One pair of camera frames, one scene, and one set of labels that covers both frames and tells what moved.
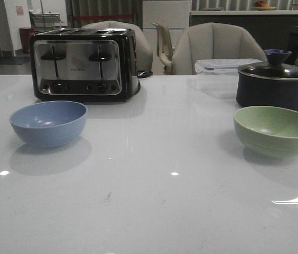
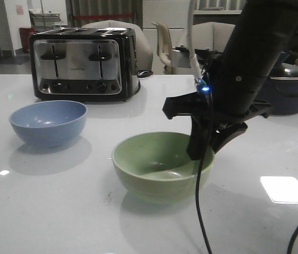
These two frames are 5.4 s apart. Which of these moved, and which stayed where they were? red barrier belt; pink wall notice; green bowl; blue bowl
Moved: green bowl
Stayed: blue bowl; pink wall notice; red barrier belt
